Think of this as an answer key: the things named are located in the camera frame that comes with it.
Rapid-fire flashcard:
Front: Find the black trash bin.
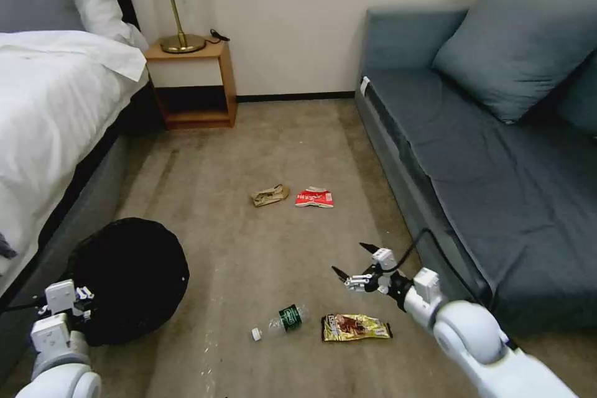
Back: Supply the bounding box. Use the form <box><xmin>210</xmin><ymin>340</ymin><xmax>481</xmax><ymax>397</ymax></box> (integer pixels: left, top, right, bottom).
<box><xmin>65</xmin><ymin>216</ymin><xmax>190</xmax><ymax>348</ymax></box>

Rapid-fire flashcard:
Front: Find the gold brown snack packet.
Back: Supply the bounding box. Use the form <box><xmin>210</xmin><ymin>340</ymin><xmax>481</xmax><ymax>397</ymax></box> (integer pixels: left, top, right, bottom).
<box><xmin>320</xmin><ymin>313</ymin><xmax>394</xmax><ymax>343</ymax></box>

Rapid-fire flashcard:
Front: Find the red snack wrapper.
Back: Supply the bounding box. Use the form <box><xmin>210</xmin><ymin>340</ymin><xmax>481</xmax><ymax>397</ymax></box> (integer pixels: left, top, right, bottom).
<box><xmin>294</xmin><ymin>186</ymin><xmax>336</xmax><ymax>210</ymax></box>

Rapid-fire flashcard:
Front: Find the clear plastic bottle green label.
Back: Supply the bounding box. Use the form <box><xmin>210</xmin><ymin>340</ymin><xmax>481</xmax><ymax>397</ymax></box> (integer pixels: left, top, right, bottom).
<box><xmin>250</xmin><ymin>303</ymin><xmax>312</xmax><ymax>343</ymax></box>

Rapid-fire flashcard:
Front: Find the grey bed base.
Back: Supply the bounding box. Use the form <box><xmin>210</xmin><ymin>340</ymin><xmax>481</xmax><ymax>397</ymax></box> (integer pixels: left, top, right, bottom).
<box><xmin>0</xmin><ymin>75</ymin><xmax>165</xmax><ymax>386</ymax></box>

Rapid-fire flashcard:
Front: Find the crumpled brown paper bag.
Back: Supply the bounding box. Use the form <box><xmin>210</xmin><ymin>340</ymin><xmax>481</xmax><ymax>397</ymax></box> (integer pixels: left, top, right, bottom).
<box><xmin>250</xmin><ymin>184</ymin><xmax>292</xmax><ymax>208</ymax></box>

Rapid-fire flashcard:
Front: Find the blue grey sofa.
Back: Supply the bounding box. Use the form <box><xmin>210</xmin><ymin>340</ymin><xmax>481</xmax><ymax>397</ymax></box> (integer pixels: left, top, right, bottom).
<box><xmin>354</xmin><ymin>0</ymin><xmax>597</xmax><ymax>339</ymax></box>

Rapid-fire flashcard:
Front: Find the black baseboard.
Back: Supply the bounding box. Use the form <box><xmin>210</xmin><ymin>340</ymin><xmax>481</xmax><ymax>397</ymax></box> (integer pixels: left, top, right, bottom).
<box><xmin>236</xmin><ymin>91</ymin><xmax>359</xmax><ymax>104</ymax></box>

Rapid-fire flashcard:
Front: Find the white bed duvet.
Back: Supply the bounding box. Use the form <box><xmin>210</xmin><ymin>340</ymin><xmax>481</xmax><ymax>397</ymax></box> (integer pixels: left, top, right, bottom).
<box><xmin>0</xmin><ymin>30</ymin><xmax>150</xmax><ymax>297</ymax></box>

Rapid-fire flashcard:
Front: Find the wooden nightstand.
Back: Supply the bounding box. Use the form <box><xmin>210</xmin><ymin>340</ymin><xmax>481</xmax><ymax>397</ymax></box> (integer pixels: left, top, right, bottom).
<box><xmin>144</xmin><ymin>39</ymin><xmax>238</xmax><ymax>131</ymax></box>

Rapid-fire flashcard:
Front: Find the large blue cushion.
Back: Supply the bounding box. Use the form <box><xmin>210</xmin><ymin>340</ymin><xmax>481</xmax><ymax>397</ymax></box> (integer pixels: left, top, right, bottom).
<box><xmin>431</xmin><ymin>0</ymin><xmax>597</xmax><ymax>126</ymax></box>

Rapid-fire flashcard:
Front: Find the brass table lamp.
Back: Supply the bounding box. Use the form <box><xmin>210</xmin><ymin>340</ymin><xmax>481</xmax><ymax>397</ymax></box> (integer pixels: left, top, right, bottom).
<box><xmin>124</xmin><ymin>0</ymin><xmax>206</xmax><ymax>55</ymax></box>

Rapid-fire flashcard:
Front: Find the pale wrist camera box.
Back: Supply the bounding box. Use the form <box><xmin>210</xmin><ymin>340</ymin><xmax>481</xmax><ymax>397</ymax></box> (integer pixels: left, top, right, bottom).
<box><xmin>371</xmin><ymin>248</ymin><xmax>394</xmax><ymax>274</ymax></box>
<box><xmin>44</xmin><ymin>279</ymin><xmax>78</xmax><ymax>315</ymax></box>

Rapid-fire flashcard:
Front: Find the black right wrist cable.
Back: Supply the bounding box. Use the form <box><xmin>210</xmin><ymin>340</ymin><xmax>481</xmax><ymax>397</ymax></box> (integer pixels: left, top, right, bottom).
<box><xmin>393</xmin><ymin>228</ymin><xmax>491</xmax><ymax>307</ymax></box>

